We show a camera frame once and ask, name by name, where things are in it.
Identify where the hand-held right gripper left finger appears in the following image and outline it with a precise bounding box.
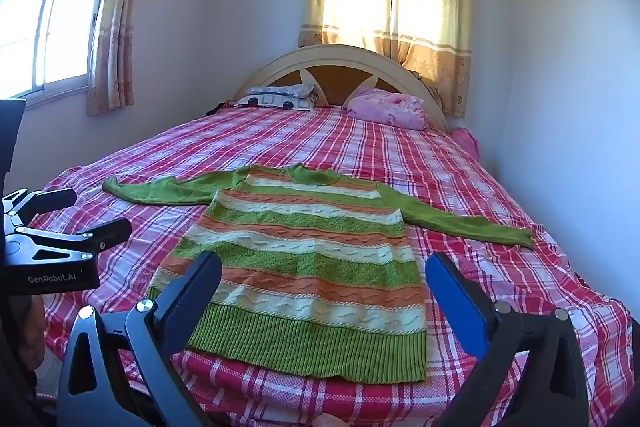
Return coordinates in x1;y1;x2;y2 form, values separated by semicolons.
56;250;223;427

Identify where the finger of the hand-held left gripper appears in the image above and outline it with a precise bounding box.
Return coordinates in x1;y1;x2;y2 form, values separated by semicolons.
2;188;77;222
5;217;133;266

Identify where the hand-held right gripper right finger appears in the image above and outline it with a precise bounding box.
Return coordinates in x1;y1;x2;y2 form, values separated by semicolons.
424;251;592;427

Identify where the green orange striped knit sweater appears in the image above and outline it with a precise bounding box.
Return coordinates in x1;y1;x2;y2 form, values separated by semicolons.
102;163;536;383

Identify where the pink cloth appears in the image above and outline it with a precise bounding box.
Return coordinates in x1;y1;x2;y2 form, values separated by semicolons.
450;127;482;158

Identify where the red white plaid bed sheet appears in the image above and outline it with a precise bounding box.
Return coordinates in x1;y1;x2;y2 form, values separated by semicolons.
27;103;637;427

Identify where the white framed window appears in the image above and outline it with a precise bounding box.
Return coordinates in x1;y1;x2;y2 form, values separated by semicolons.
0;0;129;108

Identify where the beige patterned curtain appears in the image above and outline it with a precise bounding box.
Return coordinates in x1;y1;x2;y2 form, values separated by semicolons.
298;0;475;118
86;0;162;116

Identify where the white pillow with black dots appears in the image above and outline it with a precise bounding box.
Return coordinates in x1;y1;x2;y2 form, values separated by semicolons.
233;83;321;112

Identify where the pink floral pillow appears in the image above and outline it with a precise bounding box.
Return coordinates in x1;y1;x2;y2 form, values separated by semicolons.
346;88;432;130

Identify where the cream wooden bed headboard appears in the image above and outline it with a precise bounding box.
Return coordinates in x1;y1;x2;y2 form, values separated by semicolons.
231;44;450;132

